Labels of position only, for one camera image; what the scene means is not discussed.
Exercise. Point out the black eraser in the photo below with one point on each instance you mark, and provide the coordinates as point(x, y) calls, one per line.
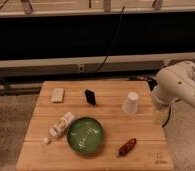
point(90, 97)

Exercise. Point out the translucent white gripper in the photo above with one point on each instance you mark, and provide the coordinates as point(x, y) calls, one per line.
point(159, 116)

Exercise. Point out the white rectangular sponge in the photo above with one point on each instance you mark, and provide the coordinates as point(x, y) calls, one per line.
point(57, 95)

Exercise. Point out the green glass bowl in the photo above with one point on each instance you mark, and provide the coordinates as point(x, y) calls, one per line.
point(85, 135)

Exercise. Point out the white plastic bottle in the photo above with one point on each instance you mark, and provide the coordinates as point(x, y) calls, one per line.
point(59, 127)

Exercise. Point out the red chili pepper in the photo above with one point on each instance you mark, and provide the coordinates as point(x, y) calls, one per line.
point(127, 147)

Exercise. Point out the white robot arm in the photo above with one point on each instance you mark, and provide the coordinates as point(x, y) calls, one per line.
point(175, 81)

